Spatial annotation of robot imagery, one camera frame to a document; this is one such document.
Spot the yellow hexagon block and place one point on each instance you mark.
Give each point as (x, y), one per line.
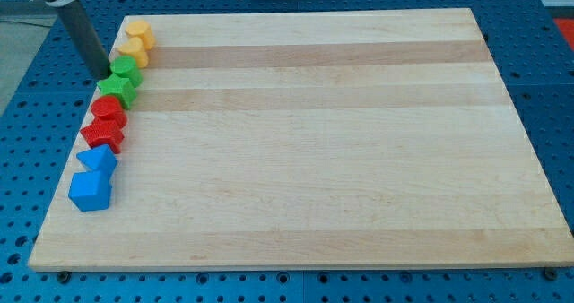
(143, 30)

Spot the wooden board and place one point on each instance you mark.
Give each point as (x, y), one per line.
(334, 140)

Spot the green star block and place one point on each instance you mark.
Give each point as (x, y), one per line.
(120, 88)

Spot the yellow heart block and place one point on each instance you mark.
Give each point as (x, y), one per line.
(134, 48)

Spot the green cylinder block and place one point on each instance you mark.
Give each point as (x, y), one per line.
(126, 67)

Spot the red cylinder block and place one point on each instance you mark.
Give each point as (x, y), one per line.
(109, 108)

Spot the red star block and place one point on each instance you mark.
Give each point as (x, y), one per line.
(100, 132)

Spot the blue triangle block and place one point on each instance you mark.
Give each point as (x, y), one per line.
(100, 158)

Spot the blue cube block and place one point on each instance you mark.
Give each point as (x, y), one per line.
(90, 190)

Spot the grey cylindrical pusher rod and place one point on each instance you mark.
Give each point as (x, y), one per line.
(85, 38)

